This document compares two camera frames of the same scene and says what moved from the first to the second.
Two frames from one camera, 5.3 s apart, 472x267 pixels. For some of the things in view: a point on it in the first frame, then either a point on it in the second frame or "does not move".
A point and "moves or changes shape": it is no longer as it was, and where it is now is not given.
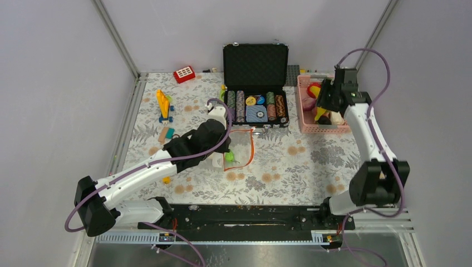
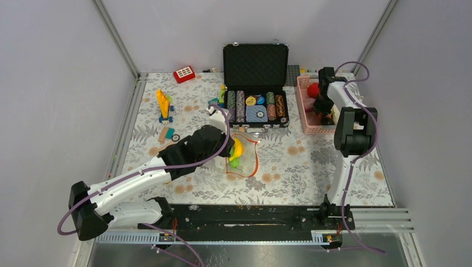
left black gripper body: x=224 y=148 does not move
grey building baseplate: x=292 y=72 does not move
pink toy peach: x=308 y=103 does not move
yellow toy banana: x=319 y=112 moves or changes shape
